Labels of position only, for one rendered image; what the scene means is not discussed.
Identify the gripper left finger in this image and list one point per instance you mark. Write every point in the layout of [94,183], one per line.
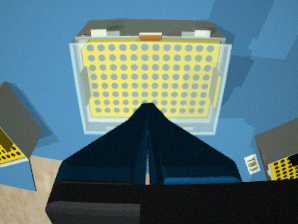
[115,156]

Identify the blue bench mat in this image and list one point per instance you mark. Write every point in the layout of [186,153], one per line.
[261,90]

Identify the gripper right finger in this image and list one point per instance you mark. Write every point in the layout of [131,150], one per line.
[182,158]

